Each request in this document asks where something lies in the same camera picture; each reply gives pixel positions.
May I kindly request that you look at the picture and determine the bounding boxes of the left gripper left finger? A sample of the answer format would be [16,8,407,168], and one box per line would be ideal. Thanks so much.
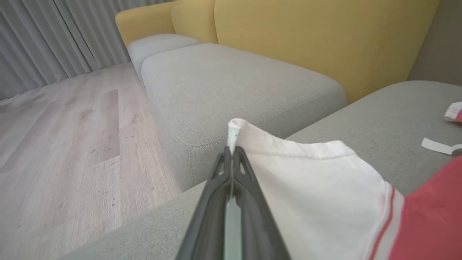
[175,146,232,260]

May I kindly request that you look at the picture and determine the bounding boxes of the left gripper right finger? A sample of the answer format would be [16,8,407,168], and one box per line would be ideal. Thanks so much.
[231,146,291,260]

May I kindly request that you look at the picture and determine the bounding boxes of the red jersey with white sleeves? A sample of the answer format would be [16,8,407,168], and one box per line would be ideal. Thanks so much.
[227,118,462,260]

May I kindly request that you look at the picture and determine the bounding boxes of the red shorts with white waistband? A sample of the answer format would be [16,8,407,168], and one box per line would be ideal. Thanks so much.
[443,102,462,124]

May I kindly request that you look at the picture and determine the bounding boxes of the grey and yellow sofa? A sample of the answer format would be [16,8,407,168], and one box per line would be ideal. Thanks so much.
[58,0,462,260]

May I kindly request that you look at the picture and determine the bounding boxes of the grey pleated curtain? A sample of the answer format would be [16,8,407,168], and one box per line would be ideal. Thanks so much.
[0,0,174,101]

